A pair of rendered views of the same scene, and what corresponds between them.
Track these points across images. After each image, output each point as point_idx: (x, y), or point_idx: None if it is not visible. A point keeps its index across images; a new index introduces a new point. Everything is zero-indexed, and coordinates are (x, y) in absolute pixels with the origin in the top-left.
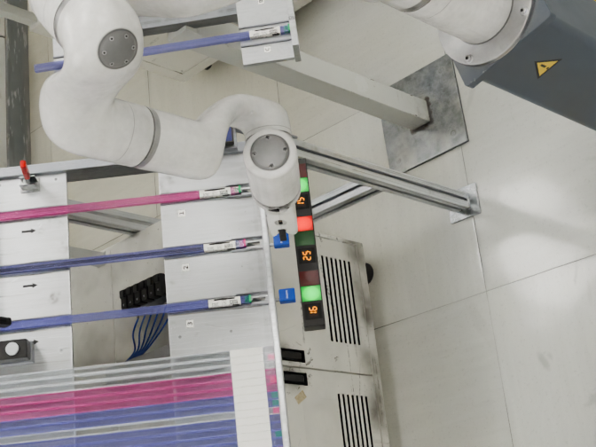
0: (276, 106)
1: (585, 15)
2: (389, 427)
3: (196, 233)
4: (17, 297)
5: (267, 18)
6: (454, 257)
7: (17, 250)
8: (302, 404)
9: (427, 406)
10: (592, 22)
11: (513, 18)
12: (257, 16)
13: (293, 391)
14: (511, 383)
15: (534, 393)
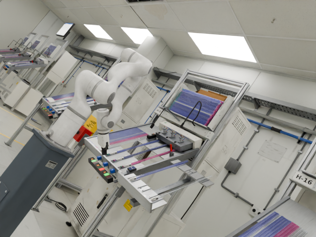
0: (106, 119)
1: (18, 166)
2: (74, 236)
3: (127, 160)
4: (157, 144)
5: (133, 183)
6: None
7: (164, 148)
8: (96, 201)
9: (63, 234)
10: (16, 167)
11: (45, 133)
12: (137, 183)
13: (99, 201)
14: (37, 227)
15: (29, 223)
